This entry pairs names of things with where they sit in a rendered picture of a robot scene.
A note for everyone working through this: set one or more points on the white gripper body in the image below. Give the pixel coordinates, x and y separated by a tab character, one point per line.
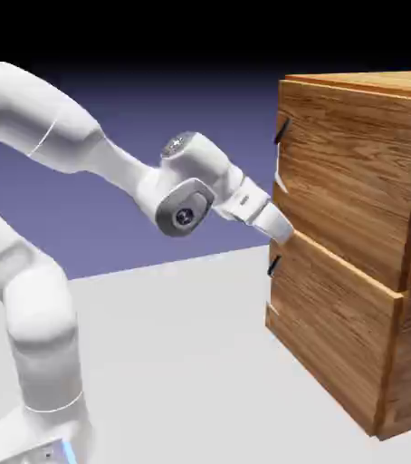
273	221

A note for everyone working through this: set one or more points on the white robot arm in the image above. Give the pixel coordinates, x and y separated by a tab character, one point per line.
46	119

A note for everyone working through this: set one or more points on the large wood cabinet door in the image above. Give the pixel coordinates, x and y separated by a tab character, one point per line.
343	174

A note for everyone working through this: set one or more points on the small wood cabinet door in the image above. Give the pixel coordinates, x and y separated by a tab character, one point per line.
328	333

